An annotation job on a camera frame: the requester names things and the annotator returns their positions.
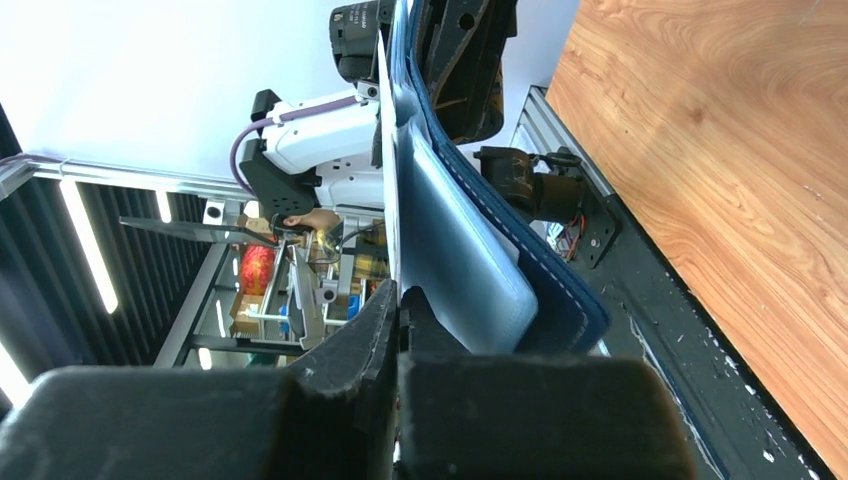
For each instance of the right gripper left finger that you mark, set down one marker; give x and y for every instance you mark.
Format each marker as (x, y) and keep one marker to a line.
(329, 415)

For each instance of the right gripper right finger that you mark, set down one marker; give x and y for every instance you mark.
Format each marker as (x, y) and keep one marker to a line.
(525, 416)

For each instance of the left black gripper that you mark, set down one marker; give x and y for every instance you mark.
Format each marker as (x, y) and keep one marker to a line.
(459, 46)

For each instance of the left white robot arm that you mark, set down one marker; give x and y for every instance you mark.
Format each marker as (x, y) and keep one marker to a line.
(295, 157)

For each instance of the dark blue card holder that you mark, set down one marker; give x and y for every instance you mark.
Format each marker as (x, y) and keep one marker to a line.
(490, 279)

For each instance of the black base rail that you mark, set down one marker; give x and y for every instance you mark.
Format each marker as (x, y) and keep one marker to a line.
(732, 426)

